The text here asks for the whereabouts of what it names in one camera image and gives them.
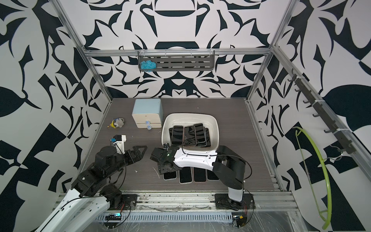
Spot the white ventilated cable duct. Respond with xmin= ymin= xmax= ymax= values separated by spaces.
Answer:
xmin=95 ymin=211 xmax=234 ymax=223

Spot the white plastic storage tub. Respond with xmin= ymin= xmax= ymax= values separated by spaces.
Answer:
xmin=161 ymin=113 xmax=219 ymax=152

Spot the light blue drawer box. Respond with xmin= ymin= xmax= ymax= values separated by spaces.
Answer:
xmin=132 ymin=99 xmax=163 ymax=130

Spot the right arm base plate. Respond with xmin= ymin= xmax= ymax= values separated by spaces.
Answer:
xmin=214 ymin=193 xmax=256 ymax=211

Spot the small plush toy keychain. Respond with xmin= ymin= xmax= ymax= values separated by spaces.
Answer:
xmin=107 ymin=118 xmax=125 ymax=129

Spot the black phone pink case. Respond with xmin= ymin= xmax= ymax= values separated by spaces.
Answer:
xmin=163 ymin=171 xmax=177 ymax=180

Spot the dark hook rail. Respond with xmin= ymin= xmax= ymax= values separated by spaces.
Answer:
xmin=289 ymin=69 xmax=356 ymax=154

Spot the left controller board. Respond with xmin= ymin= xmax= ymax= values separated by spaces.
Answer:
xmin=104 ymin=213 xmax=122 ymax=222

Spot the teal crumpled cloth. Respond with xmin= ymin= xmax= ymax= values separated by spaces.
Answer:
xmin=140 ymin=61 xmax=157 ymax=72

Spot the grey slotted wall shelf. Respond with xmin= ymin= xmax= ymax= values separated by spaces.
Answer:
xmin=137 ymin=49 xmax=215 ymax=72

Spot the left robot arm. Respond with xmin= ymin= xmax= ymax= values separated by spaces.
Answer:
xmin=37 ymin=146 xmax=147 ymax=232

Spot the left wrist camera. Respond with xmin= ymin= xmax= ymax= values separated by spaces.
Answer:
xmin=110 ymin=135 xmax=127 ymax=154

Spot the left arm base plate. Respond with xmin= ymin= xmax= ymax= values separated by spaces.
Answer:
xmin=116 ymin=193 xmax=138 ymax=210

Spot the right controller board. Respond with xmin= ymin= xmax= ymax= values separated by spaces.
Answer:
xmin=232 ymin=214 xmax=247 ymax=228

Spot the controller board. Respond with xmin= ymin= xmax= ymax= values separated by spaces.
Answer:
xmin=232 ymin=214 xmax=247 ymax=228
xmin=104 ymin=213 xmax=122 ymax=222

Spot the black phone white case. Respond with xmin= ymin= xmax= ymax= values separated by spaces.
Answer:
xmin=193 ymin=167 xmax=207 ymax=183

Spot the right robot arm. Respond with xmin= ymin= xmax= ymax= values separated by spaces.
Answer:
xmin=150 ymin=146 xmax=247 ymax=203

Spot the green hose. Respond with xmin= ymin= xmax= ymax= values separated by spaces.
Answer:
xmin=292 ymin=126 xmax=332 ymax=230

